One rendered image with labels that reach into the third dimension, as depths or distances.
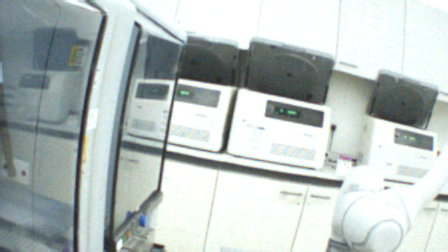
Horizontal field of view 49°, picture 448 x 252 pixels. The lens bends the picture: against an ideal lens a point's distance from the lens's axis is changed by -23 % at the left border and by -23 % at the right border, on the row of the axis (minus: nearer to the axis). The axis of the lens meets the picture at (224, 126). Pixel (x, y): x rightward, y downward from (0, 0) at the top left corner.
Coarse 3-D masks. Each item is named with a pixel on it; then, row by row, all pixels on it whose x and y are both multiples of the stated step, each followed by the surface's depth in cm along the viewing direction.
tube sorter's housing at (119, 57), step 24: (120, 0) 94; (120, 24) 95; (168, 24) 166; (120, 48) 99; (120, 72) 103; (120, 96) 168; (96, 144) 96; (96, 168) 97; (96, 192) 99; (96, 216) 100; (96, 240) 101
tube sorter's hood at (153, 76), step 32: (160, 32) 136; (160, 64) 135; (128, 96) 107; (160, 96) 144; (128, 128) 114; (160, 128) 153; (128, 160) 118; (160, 160) 162; (128, 192) 123; (160, 192) 166; (128, 224) 123
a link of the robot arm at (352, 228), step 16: (432, 176) 97; (384, 192) 97; (400, 192) 95; (416, 192) 95; (432, 192) 96; (352, 208) 101; (368, 208) 94; (384, 208) 91; (400, 208) 92; (416, 208) 94; (352, 224) 96; (368, 224) 90; (384, 224) 88; (400, 224) 89; (352, 240) 94; (368, 240) 89; (384, 240) 88; (400, 240) 89
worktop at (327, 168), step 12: (168, 144) 348; (180, 144) 356; (204, 156) 343; (216, 156) 342; (228, 156) 345; (264, 168) 341; (276, 168) 341; (288, 168) 340; (300, 168) 344; (324, 168) 360; (384, 180) 343; (396, 180) 350; (444, 192) 333
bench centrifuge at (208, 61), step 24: (192, 48) 364; (216, 48) 360; (192, 72) 389; (216, 72) 383; (192, 96) 346; (216, 96) 346; (192, 120) 344; (216, 120) 343; (192, 144) 345; (216, 144) 344
